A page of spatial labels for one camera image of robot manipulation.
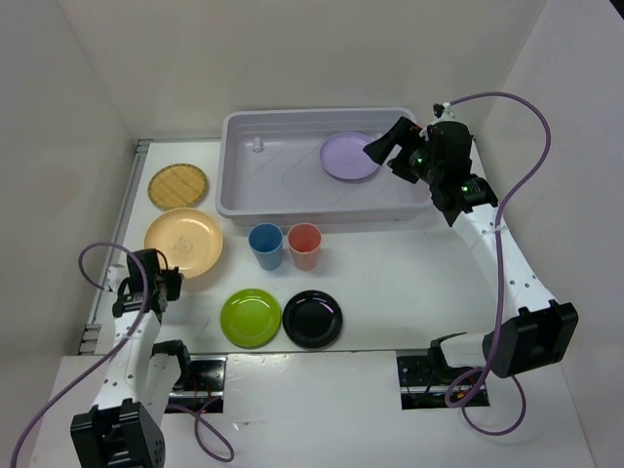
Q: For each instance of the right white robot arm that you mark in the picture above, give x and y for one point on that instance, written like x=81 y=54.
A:
x=532 y=328

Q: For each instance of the woven bamboo round plate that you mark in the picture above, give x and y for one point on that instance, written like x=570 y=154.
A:
x=179 y=185

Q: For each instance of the coral plastic cup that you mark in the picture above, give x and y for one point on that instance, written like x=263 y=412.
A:
x=304 y=240

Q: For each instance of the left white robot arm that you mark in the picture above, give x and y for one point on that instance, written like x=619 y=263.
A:
x=122 y=428

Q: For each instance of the lavender plastic bin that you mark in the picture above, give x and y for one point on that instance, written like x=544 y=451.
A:
x=307 y=165

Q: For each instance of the orange plastic plate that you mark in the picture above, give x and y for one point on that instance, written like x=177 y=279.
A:
x=191 y=240

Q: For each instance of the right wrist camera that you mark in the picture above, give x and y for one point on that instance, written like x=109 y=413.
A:
x=443 y=112

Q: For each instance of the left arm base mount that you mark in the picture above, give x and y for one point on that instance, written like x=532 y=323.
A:
x=203 y=388

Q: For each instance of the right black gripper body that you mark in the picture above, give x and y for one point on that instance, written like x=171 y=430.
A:
x=432 y=170

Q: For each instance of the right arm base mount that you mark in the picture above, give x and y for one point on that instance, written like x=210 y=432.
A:
x=423 y=388

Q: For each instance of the lavender plastic plate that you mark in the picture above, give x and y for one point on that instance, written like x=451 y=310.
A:
x=342 y=156

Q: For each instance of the blue plastic cup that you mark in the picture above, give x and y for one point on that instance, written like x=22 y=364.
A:
x=266 y=242

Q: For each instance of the black plate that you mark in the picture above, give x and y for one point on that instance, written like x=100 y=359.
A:
x=312 y=319

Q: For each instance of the green plate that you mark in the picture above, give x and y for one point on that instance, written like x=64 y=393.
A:
x=250 y=318

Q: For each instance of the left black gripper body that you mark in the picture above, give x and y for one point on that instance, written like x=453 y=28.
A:
x=170 y=280

